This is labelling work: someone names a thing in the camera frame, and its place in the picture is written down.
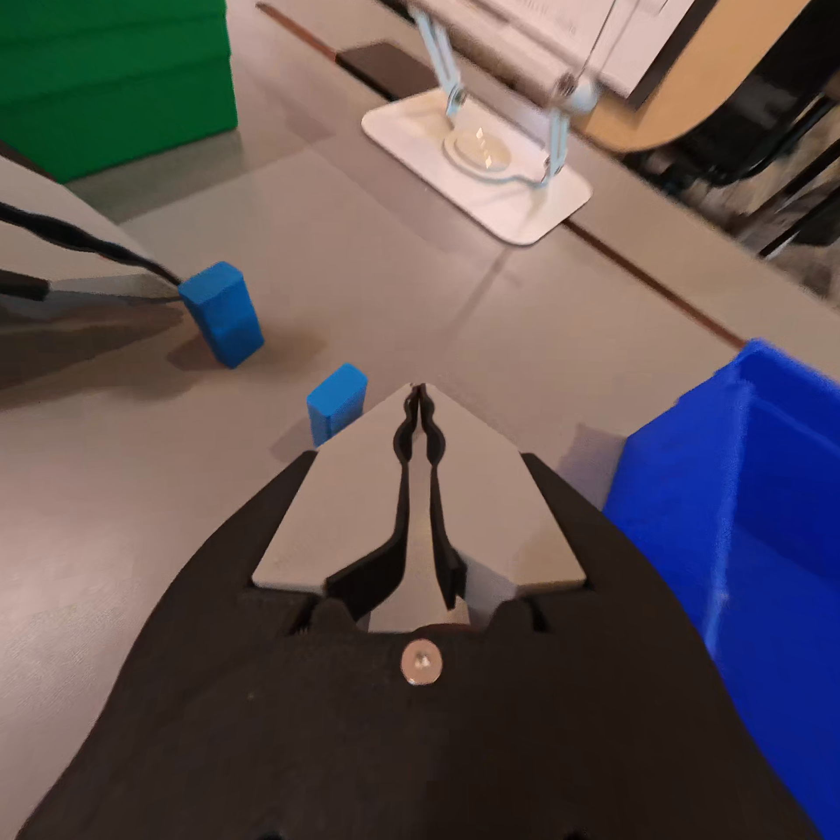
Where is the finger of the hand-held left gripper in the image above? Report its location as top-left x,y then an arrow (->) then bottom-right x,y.
0,213 -> 182,304
0,155 -> 182,286

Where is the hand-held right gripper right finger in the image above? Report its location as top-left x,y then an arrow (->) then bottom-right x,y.
419,382 -> 588,611

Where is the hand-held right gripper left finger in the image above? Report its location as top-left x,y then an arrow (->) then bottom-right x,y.
251,382 -> 421,621

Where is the blue rectangular block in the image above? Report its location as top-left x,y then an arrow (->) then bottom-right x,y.
306,364 -> 368,448
178,261 -> 265,370

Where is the green plastic bin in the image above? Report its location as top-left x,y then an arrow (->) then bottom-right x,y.
0,0 -> 239,185

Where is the blue plastic bin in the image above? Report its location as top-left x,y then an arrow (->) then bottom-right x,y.
602,338 -> 840,834

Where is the white document stand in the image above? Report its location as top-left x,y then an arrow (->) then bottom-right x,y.
361,0 -> 601,247

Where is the wooden backing board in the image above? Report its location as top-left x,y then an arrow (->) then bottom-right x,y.
577,0 -> 815,154

